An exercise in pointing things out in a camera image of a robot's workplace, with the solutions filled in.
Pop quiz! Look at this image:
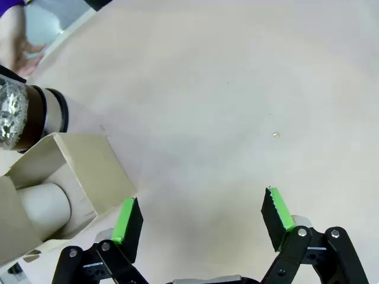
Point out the brown cardboard cup carrier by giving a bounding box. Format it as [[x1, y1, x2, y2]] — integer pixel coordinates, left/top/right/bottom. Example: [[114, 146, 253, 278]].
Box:
[[0, 132, 139, 267]]

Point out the person in purple top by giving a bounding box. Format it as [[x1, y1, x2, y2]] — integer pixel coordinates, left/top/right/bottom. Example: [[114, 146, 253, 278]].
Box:
[[0, 0, 30, 10]]

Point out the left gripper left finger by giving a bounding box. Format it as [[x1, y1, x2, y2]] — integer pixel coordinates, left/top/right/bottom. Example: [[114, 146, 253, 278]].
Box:
[[52, 196, 149, 284]]

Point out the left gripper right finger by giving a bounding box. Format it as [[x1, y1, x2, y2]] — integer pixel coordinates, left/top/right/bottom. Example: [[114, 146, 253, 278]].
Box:
[[260, 186, 370, 284]]

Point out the person's bare hand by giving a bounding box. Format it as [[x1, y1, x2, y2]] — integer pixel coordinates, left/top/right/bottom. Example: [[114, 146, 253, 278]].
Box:
[[11, 38, 47, 78]]

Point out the small white paper cup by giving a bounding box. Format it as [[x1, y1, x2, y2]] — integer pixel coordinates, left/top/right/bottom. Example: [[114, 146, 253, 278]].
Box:
[[16, 182, 72, 234]]

